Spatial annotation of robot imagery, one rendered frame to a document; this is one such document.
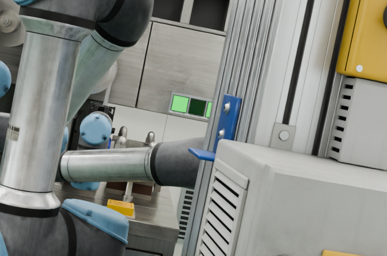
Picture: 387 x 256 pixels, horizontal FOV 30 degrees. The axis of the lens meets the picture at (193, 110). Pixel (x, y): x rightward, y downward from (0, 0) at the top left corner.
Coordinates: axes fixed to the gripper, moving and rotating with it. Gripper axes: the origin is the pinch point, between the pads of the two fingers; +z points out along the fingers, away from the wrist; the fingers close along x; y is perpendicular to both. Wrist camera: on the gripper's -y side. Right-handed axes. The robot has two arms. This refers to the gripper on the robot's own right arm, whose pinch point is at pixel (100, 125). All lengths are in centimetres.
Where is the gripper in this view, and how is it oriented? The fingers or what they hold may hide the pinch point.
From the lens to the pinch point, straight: 215.6
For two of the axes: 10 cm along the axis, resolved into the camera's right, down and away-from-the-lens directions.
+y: 2.0, -9.8, -0.5
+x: -9.8, -1.9, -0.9
